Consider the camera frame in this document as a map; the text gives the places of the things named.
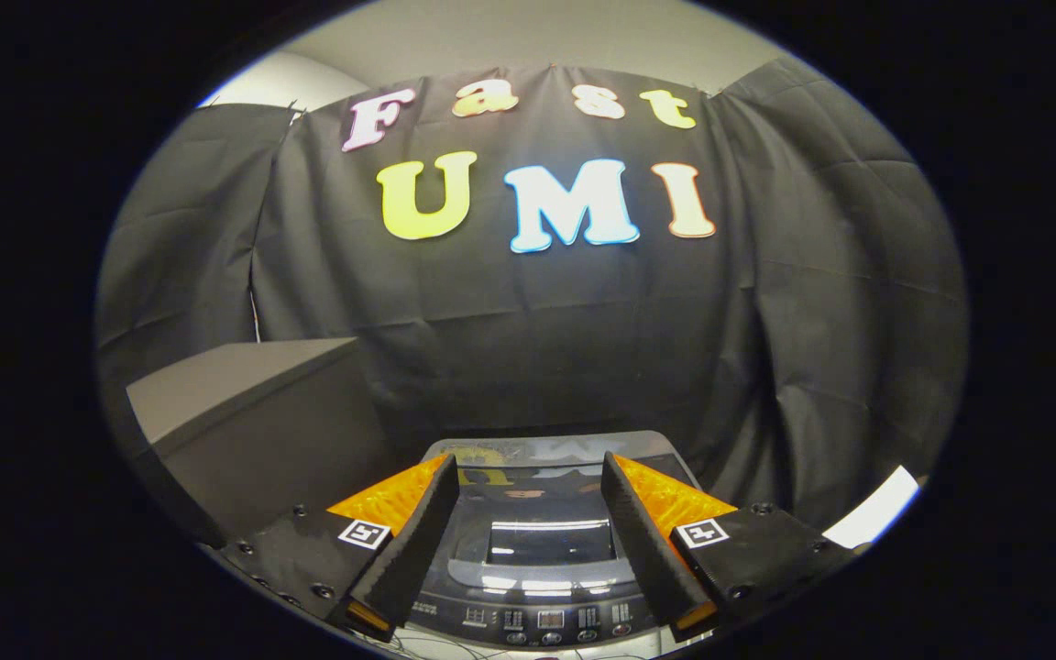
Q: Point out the white flat panel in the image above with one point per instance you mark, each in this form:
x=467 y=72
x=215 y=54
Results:
x=872 y=509

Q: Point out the grey cabinet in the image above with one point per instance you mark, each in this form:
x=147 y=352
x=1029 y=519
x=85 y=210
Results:
x=262 y=431

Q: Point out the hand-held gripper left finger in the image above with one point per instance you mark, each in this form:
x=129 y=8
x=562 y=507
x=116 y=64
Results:
x=418 y=541

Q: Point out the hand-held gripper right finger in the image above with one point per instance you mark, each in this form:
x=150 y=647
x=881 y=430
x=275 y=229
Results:
x=643 y=541

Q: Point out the dark grey washing machine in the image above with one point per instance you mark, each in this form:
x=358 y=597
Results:
x=537 y=621

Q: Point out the glass washing machine lid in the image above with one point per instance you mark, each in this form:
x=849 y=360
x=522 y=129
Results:
x=537 y=550

